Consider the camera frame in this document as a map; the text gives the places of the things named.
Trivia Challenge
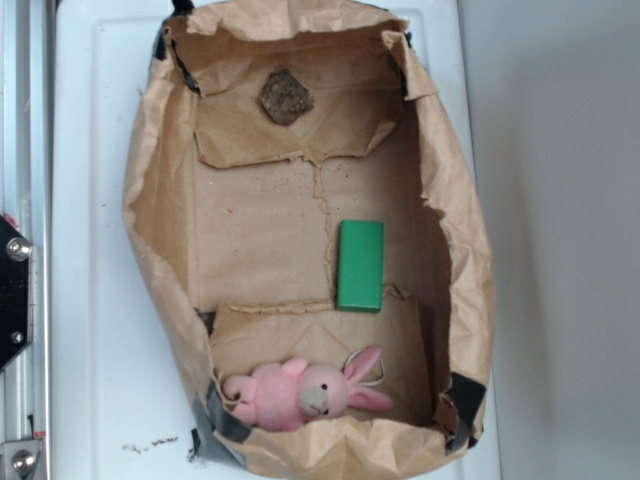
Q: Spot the brown crumbly cube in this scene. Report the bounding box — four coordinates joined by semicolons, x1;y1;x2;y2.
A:
259;69;314;126

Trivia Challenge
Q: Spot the pink plush bunny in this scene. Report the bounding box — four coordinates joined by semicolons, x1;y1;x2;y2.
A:
222;346;393;432

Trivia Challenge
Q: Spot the green wooden block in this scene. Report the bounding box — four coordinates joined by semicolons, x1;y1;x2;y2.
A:
337;220;384;313

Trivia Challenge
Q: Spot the black mounting bracket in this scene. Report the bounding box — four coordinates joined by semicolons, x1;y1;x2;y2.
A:
0;215;33;372

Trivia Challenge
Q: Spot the silver corner bracket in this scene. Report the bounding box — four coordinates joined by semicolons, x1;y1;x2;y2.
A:
0;439;47;480

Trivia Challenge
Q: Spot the brown paper bag tray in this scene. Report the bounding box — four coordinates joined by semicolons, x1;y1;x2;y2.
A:
123;1;495;479

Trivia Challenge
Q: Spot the aluminium frame rail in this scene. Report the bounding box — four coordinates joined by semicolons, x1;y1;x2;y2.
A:
1;1;55;479

